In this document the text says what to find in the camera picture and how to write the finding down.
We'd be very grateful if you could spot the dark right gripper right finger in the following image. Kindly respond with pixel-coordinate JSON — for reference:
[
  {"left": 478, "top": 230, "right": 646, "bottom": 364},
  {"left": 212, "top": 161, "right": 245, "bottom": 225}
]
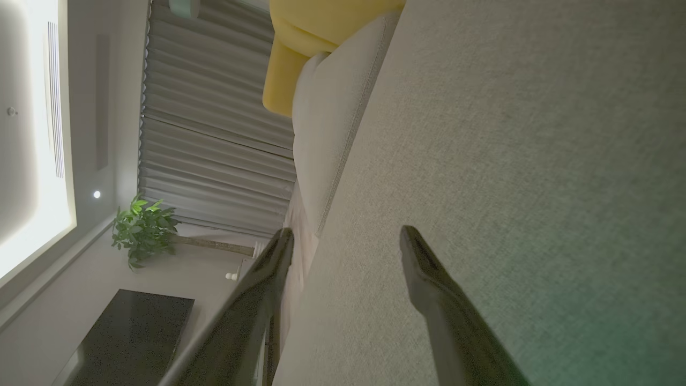
[{"left": 399, "top": 225, "right": 531, "bottom": 386}]

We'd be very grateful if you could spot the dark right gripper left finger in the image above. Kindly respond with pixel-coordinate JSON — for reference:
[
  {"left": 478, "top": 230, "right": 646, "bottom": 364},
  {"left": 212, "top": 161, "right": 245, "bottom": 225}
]
[{"left": 161, "top": 228, "right": 295, "bottom": 386}]

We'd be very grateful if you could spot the green potted plant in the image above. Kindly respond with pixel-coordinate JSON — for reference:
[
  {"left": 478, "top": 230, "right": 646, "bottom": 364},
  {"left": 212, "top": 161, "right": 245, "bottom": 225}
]
[{"left": 111, "top": 196, "right": 255, "bottom": 271}]

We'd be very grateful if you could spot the grey fabric sofa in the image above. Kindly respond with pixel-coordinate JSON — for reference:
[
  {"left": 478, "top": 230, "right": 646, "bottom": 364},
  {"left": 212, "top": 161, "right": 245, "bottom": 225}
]
[{"left": 271, "top": 0, "right": 686, "bottom": 386}]

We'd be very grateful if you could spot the grey sofa back cushion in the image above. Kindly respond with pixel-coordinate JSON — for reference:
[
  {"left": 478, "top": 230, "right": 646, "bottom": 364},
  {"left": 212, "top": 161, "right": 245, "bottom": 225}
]
[{"left": 292, "top": 11, "right": 402, "bottom": 236}]

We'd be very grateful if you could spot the grey pleated curtain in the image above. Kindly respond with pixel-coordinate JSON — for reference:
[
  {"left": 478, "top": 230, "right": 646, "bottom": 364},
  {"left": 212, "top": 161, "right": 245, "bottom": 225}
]
[{"left": 138, "top": 0, "right": 297, "bottom": 239}]

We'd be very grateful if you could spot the white ceiling air vent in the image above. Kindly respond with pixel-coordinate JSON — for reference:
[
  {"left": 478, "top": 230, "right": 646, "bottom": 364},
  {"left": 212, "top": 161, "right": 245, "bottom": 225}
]
[{"left": 47, "top": 21, "right": 65, "bottom": 179}]

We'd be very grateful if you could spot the yellow cushion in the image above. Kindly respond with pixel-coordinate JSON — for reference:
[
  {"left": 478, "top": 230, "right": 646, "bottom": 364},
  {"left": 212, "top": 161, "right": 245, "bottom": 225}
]
[{"left": 263, "top": 0, "right": 406, "bottom": 117}]

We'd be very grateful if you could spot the pale green round object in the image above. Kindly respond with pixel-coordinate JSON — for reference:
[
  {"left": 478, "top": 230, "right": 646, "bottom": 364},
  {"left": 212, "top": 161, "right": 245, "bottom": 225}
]
[{"left": 169, "top": 0, "right": 200, "bottom": 19}]

